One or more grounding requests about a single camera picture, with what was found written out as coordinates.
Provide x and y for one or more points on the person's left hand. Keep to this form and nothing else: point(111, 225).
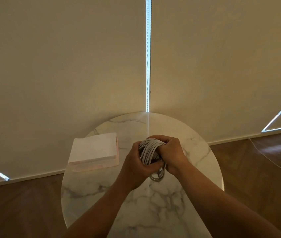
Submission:
point(133, 168)

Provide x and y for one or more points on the person's right hand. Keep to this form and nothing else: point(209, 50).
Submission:
point(174, 153)

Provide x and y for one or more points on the white pink box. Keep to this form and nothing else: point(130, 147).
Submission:
point(93, 148)

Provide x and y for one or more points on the person's right forearm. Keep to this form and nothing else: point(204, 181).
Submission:
point(225, 208)

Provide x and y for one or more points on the person's left forearm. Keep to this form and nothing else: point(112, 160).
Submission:
point(98, 213)

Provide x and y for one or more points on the round marble table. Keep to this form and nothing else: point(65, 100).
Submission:
point(93, 195)

